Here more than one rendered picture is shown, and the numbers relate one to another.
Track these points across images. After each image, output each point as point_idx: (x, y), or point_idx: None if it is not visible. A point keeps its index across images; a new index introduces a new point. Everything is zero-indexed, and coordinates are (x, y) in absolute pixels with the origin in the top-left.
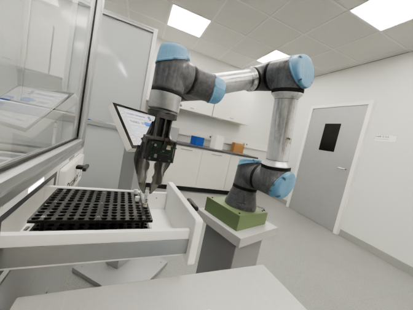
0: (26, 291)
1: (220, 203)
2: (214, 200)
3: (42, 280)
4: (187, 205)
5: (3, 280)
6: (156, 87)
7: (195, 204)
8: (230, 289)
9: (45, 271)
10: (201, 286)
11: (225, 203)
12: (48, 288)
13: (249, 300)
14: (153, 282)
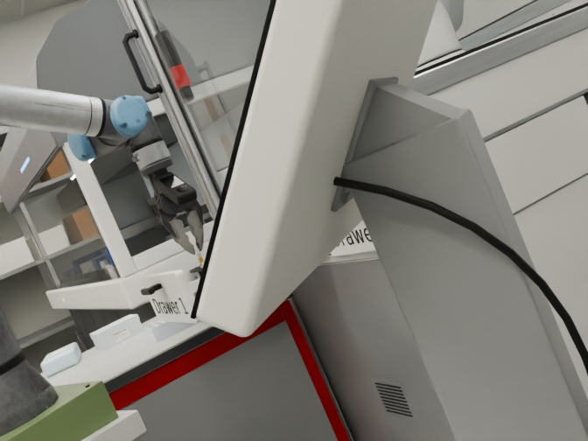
0: (333, 318)
1: (78, 383)
2: (87, 382)
3: (374, 350)
4: (153, 274)
5: None
6: (156, 142)
7: (143, 289)
8: (127, 363)
9: (374, 342)
10: (156, 350)
11: (60, 394)
12: (411, 393)
13: (111, 368)
14: (202, 329)
